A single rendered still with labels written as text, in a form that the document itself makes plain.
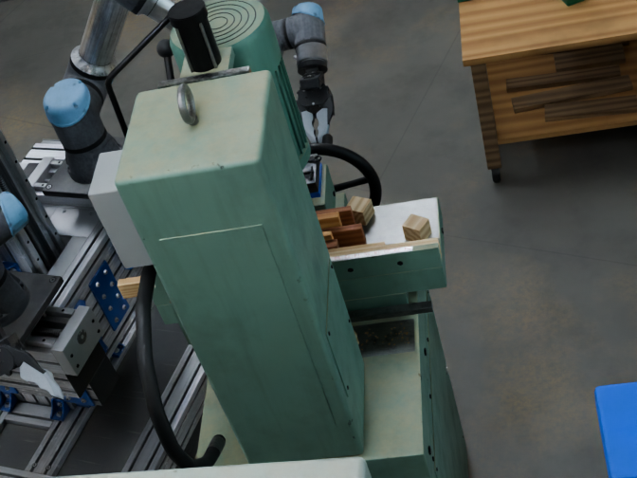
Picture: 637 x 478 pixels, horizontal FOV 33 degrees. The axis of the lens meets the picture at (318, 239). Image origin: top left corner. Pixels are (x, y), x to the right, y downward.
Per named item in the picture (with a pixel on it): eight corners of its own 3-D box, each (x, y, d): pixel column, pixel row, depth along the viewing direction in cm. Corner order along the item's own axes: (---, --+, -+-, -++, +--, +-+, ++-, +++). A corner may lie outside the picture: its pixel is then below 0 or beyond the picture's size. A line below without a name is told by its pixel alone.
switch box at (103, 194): (169, 221, 178) (135, 146, 167) (160, 265, 171) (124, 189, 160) (133, 226, 179) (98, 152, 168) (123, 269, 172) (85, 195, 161)
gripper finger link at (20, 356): (50, 363, 185) (4, 339, 185) (48, 365, 184) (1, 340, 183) (37, 387, 186) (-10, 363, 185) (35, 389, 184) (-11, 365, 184)
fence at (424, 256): (442, 261, 216) (437, 242, 212) (442, 267, 215) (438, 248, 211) (156, 301, 227) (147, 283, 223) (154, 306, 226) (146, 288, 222)
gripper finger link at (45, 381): (77, 377, 190) (28, 353, 190) (70, 385, 184) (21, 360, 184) (68, 393, 190) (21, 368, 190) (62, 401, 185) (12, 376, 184)
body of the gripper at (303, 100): (336, 118, 260) (332, 71, 263) (329, 104, 251) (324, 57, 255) (304, 122, 261) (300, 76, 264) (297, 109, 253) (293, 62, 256)
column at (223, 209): (367, 362, 215) (273, 65, 167) (367, 456, 199) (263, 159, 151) (258, 376, 219) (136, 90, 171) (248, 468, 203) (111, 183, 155)
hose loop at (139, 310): (237, 359, 205) (176, 221, 181) (219, 515, 181) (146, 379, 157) (209, 362, 206) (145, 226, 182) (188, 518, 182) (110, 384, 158)
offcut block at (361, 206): (366, 226, 229) (362, 212, 226) (348, 222, 231) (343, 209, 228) (374, 211, 231) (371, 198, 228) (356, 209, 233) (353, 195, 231)
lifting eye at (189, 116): (201, 109, 163) (188, 74, 159) (196, 134, 159) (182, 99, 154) (191, 111, 163) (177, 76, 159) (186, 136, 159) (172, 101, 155)
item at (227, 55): (244, 80, 179) (213, -9, 167) (239, 109, 173) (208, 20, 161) (197, 88, 180) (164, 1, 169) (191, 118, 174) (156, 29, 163)
